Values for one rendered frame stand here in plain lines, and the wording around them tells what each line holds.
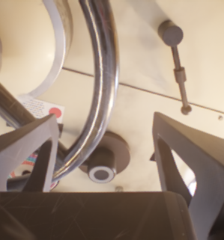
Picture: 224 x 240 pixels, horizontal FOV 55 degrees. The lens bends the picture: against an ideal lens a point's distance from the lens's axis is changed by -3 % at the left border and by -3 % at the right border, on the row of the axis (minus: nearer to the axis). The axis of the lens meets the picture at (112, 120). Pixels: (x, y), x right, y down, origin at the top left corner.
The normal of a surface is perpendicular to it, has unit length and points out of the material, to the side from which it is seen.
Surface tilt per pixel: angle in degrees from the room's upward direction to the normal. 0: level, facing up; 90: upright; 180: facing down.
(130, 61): 90
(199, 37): 90
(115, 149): 90
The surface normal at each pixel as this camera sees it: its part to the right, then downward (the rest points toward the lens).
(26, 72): 0.36, 0.77
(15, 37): 0.14, 0.54
